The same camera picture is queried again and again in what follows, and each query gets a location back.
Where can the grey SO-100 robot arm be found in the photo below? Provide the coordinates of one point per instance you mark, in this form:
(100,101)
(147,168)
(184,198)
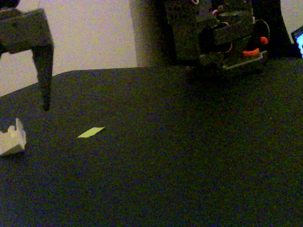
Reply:
(187,35)

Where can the small white object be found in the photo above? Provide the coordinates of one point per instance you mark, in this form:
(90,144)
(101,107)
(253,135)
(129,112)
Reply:
(14,142)

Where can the black and orange table clamp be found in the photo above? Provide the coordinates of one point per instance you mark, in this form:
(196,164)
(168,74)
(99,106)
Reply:
(251,52)

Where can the dark blue desk mat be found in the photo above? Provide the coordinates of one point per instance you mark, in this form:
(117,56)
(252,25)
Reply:
(151,153)

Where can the small green strip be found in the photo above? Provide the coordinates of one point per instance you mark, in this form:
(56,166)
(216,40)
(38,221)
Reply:
(91,132)

